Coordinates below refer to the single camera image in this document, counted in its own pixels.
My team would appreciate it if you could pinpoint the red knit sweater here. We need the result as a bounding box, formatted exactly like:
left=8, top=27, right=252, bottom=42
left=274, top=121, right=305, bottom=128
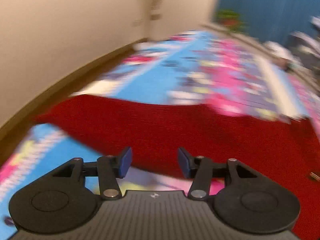
left=35, top=95, right=319, bottom=239

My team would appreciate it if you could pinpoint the white clothes pile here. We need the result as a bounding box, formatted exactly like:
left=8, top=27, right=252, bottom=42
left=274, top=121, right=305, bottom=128
left=264, top=41, right=294, bottom=67

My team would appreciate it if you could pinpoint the green potted plant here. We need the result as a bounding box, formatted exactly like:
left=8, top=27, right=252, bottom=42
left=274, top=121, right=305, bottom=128
left=216, top=9, right=246, bottom=33

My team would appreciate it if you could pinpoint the blue window curtain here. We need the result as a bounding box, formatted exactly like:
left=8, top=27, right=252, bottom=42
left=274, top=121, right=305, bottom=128
left=216, top=0, right=319, bottom=45

